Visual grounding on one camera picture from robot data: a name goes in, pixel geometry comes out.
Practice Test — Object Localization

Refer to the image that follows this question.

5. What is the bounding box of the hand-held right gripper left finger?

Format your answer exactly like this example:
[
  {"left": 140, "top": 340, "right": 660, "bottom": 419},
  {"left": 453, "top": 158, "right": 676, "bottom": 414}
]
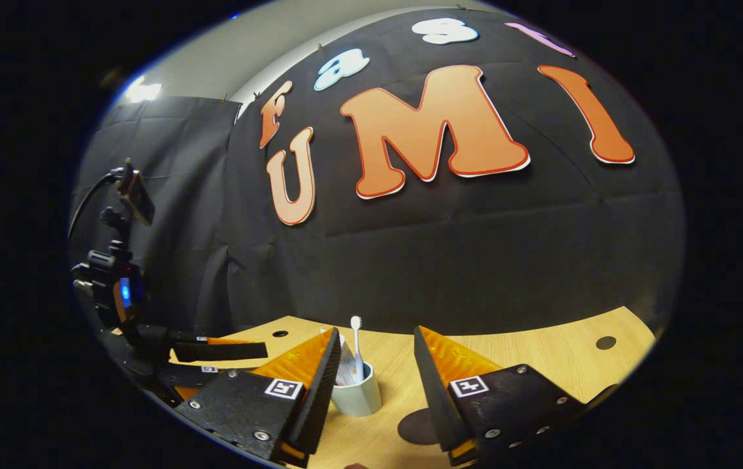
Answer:
[{"left": 173, "top": 327, "right": 342, "bottom": 468}]

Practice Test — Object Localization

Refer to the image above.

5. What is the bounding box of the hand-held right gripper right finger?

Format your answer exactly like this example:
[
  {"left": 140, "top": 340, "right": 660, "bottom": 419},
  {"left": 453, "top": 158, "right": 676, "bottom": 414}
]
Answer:
[{"left": 414, "top": 326, "right": 620, "bottom": 467}]

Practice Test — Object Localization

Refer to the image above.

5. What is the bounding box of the dark brown round coaster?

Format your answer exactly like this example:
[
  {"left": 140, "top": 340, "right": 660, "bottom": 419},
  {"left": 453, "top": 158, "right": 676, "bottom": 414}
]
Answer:
[{"left": 398, "top": 408, "right": 441, "bottom": 446}]

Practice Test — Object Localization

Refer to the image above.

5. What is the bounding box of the pale blue cup wooden handle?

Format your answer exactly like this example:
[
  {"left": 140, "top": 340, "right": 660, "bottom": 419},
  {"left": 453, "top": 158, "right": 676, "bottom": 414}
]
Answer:
[{"left": 330, "top": 355, "right": 383, "bottom": 418}]

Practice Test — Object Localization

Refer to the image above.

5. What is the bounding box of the white toothpaste tube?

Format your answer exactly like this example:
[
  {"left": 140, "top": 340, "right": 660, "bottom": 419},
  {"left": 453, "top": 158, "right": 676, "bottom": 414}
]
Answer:
[{"left": 336, "top": 332, "right": 358, "bottom": 386}]

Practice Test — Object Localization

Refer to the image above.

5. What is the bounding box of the white toothbrush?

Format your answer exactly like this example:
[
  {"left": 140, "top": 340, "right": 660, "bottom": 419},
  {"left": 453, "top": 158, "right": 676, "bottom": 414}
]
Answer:
[{"left": 351, "top": 316, "right": 366, "bottom": 384}]

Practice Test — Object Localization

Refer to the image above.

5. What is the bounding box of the wooden desktop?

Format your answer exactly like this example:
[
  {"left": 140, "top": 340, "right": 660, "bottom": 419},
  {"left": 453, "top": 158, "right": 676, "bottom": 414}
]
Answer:
[{"left": 169, "top": 306, "right": 658, "bottom": 469}]

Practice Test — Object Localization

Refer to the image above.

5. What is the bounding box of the ceiling light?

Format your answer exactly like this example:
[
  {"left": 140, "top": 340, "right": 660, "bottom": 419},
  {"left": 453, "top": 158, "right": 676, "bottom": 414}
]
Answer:
[{"left": 125, "top": 78, "right": 164, "bottom": 104}]

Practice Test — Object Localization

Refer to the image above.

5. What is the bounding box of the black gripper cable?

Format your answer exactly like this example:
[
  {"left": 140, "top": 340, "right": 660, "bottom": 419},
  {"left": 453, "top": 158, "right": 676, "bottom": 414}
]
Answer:
[{"left": 68, "top": 171, "right": 124, "bottom": 235}]

